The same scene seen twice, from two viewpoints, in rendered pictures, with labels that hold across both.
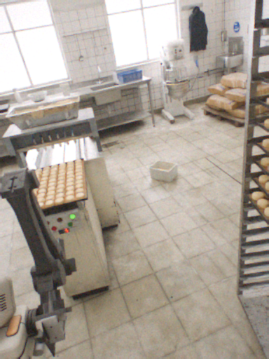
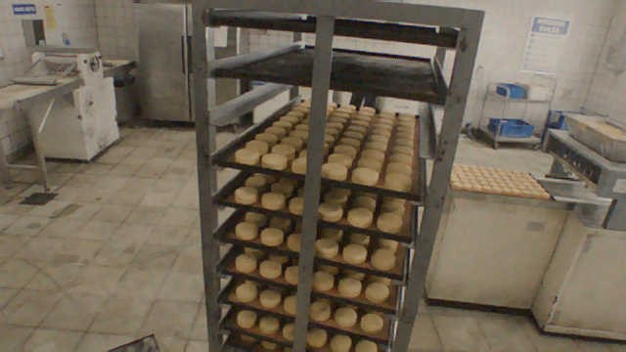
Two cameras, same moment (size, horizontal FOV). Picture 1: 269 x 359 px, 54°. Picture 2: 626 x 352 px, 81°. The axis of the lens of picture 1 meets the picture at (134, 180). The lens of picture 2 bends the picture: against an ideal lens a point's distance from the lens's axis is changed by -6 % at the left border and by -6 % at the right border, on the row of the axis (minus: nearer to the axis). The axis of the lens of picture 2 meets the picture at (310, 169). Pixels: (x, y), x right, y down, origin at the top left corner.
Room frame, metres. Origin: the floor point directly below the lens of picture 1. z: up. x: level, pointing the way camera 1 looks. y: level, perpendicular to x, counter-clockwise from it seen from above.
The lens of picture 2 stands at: (0.95, -1.80, 1.80)
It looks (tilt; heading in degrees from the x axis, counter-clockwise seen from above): 23 degrees down; 102
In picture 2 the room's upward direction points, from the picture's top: 4 degrees clockwise
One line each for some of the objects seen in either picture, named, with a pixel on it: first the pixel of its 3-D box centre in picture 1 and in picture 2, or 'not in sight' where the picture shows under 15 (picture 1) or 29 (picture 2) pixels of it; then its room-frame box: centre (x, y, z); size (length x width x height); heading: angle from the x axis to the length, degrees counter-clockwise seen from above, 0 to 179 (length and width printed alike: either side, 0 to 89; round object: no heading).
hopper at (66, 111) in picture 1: (47, 113); (604, 138); (2.20, 0.59, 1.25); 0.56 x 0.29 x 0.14; 96
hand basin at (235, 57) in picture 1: (230, 54); not in sight; (5.54, -2.33, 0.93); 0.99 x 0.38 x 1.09; 14
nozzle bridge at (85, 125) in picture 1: (57, 140); (591, 175); (2.20, 0.59, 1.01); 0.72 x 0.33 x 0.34; 96
